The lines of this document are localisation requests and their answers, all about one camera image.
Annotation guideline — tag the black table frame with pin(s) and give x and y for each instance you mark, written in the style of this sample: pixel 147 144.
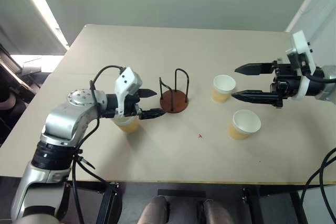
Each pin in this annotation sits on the black table frame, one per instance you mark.
pixel 252 197

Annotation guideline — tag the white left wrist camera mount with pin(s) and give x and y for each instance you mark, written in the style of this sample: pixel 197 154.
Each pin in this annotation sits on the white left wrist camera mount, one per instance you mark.
pixel 126 79

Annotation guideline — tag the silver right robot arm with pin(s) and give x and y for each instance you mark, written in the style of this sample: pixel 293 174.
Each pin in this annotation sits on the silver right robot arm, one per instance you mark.
pixel 328 73

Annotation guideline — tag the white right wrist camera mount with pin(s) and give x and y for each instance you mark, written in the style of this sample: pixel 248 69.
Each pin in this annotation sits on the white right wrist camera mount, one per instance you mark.
pixel 299 41

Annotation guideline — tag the bright white light strip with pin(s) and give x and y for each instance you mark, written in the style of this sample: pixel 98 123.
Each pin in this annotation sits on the bright white light strip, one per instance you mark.
pixel 44 11

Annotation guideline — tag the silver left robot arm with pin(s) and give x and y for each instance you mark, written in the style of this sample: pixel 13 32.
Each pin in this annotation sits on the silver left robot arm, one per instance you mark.
pixel 63 119

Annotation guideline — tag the dark rounded grey shape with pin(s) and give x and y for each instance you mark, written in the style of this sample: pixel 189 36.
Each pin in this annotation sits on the dark rounded grey shape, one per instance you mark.
pixel 216 212
pixel 155 211

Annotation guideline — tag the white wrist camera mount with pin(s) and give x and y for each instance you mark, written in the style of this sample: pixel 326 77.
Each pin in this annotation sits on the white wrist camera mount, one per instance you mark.
pixel 299 41
pixel 126 79

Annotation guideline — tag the white wall conduit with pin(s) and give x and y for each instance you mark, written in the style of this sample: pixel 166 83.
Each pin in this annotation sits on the white wall conduit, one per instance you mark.
pixel 307 1

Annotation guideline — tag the yellow white paper cup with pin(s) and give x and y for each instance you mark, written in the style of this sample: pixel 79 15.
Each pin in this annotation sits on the yellow white paper cup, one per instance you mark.
pixel 245 122
pixel 223 83
pixel 128 127

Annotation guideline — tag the dark furniture beside table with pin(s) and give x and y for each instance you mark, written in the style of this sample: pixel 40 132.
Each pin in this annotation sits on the dark furniture beside table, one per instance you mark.
pixel 15 95

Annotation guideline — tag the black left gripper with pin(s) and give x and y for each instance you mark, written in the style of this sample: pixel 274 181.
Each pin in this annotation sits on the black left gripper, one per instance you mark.
pixel 132 104

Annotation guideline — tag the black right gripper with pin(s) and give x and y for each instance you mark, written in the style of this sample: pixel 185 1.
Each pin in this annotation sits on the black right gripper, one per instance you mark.
pixel 287 83

